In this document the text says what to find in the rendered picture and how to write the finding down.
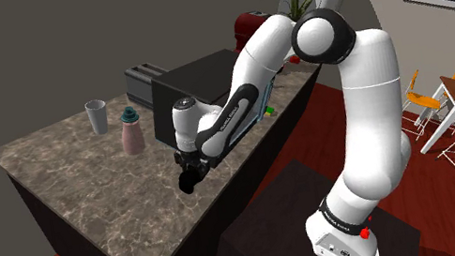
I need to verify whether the pink bottle with teal cap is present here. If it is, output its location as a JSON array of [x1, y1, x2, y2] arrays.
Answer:
[[116, 105, 148, 158]]

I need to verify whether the black box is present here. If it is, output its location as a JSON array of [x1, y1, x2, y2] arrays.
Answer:
[[142, 45, 258, 153]]

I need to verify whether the grey toaster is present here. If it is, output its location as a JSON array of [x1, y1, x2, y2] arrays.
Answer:
[[122, 59, 174, 114]]

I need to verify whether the dark robot stand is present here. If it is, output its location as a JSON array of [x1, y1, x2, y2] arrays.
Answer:
[[190, 140, 426, 256]]

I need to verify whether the grey cup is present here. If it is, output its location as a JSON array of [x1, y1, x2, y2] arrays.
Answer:
[[83, 97, 113, 138]]

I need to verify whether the red kitchen appliance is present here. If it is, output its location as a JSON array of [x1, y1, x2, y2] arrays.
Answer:
[[229, 8, 278, 54]]

